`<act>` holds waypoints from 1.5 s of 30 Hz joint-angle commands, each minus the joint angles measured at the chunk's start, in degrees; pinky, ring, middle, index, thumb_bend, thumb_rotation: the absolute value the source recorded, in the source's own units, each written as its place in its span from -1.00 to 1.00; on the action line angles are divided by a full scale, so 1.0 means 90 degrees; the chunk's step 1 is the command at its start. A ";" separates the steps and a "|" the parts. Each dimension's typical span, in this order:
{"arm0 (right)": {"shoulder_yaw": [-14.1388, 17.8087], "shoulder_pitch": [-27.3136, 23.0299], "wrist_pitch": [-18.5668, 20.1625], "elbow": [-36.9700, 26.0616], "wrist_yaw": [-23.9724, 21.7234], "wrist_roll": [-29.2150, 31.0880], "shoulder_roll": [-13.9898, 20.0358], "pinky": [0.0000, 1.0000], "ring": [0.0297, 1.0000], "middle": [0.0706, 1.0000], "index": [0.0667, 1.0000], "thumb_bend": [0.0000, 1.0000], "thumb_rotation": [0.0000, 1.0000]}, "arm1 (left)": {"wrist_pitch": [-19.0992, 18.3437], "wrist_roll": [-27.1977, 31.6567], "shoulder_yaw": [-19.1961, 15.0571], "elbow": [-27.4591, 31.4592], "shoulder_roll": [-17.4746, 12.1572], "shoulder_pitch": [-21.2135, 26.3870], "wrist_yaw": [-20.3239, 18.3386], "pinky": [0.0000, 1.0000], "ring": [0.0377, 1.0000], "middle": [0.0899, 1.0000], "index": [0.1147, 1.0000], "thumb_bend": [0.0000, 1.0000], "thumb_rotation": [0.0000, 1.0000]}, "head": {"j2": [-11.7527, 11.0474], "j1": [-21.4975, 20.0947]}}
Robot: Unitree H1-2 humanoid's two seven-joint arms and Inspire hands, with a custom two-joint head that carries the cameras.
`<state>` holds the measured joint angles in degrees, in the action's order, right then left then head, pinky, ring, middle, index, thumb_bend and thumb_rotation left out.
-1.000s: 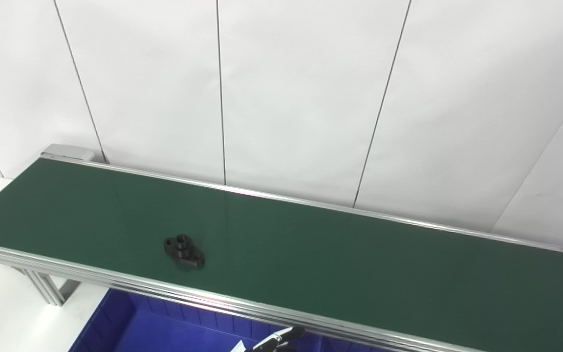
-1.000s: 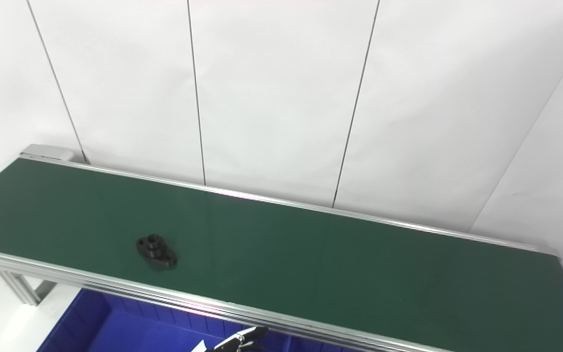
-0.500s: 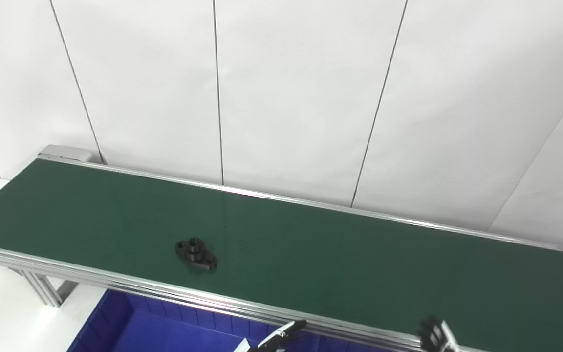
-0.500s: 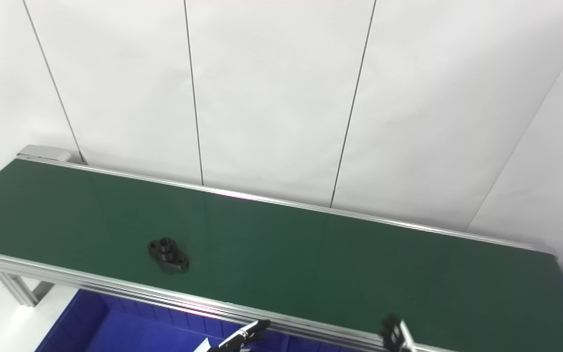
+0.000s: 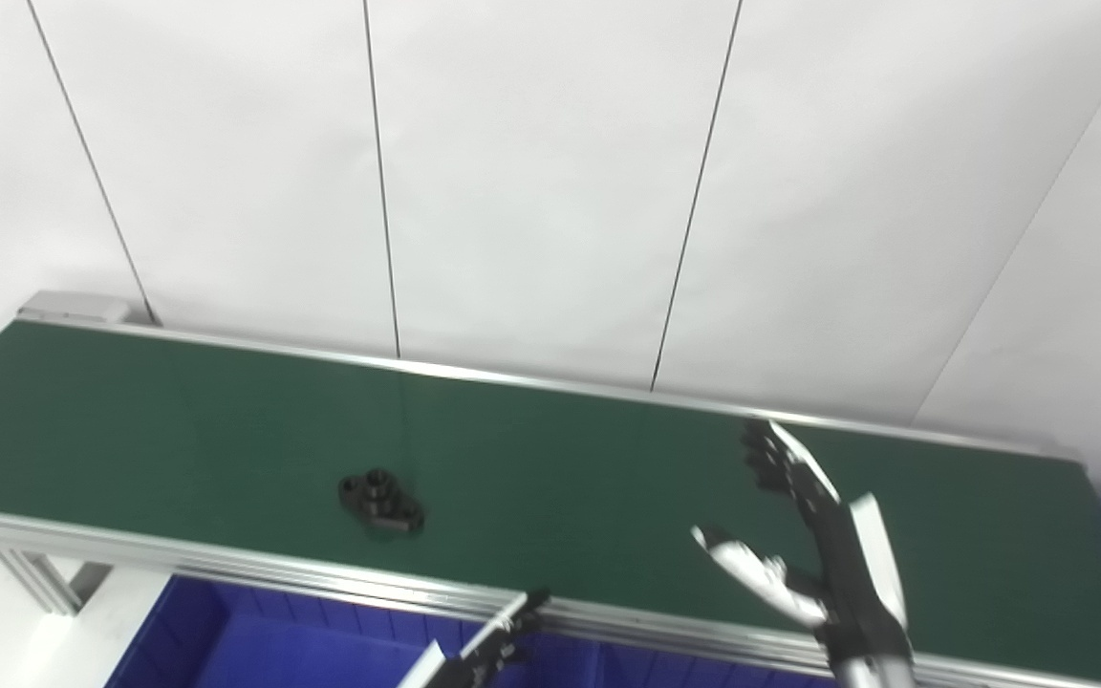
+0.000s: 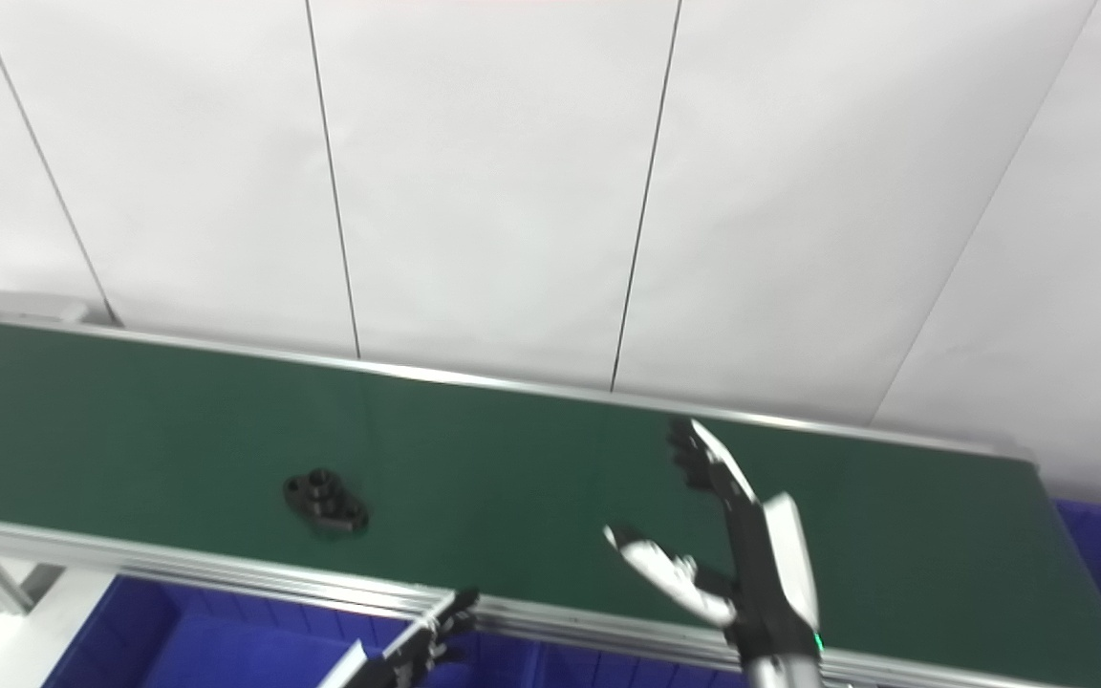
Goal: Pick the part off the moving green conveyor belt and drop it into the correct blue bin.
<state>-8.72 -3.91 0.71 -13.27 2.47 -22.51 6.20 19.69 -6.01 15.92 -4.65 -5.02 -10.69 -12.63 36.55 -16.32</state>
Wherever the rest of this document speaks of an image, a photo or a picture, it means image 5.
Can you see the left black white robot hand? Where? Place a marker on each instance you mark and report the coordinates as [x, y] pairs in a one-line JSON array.
[[474, 664]]

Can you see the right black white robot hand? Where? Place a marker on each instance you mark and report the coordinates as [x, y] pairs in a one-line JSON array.
[[847, 573]]

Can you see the black flanged bearing part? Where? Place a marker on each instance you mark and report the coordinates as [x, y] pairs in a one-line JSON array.
[[380, 502]]

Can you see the blue bin with white part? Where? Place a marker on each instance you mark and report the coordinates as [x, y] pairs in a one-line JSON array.
[[273, 650]]

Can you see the green conveyor belt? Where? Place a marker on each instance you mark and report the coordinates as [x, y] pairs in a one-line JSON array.
[[560, 459]]

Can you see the aluminium conveyor support leg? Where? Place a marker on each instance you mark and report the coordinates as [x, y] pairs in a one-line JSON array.
[[44, 578]]

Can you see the grey conveyor end housing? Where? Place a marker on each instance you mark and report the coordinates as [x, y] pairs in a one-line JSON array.
[[73, 308]]

